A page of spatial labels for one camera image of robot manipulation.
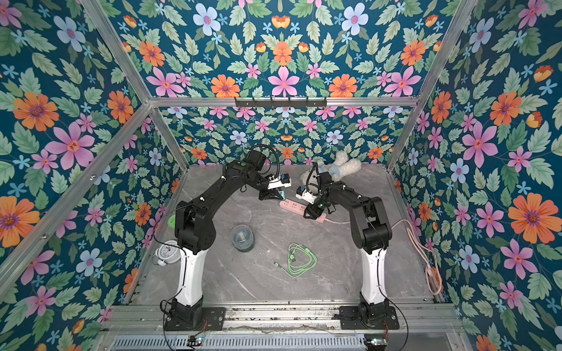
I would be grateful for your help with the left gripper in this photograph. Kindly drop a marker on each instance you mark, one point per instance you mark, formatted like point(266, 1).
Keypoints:
point(271, 194)

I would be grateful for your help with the pink power strip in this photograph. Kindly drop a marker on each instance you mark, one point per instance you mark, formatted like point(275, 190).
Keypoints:
point(300, 209)

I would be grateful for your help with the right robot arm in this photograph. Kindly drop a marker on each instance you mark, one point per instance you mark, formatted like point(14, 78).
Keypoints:
point(371, 233)

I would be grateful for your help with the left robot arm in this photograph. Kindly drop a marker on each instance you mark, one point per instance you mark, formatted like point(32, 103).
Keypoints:
point(195, 232)

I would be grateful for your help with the white teddy bear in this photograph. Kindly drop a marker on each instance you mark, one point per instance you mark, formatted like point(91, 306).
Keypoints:
point(342, 166)

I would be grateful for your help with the green tape roll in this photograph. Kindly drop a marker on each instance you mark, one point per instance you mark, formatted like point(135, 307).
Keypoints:
point(172, 221)

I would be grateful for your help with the white alarm clock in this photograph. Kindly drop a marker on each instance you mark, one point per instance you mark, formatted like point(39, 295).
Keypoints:
point(168, 253)

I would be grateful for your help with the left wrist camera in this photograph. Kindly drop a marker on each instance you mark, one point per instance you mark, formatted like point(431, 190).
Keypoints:
point(283, 180)

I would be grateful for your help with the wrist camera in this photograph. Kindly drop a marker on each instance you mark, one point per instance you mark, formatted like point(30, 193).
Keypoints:
point(283, 180)
point(303, 194)

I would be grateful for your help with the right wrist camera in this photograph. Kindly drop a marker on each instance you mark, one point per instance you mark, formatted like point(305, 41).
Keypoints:
point(303, 194)

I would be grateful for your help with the black hook rail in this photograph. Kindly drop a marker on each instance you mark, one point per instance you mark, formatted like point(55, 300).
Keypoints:
point(271, 102)

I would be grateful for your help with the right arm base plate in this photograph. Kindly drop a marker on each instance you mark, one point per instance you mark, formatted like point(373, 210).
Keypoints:
point(352, 318)

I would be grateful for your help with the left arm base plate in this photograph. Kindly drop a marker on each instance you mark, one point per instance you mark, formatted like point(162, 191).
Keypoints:
point(208, 318)

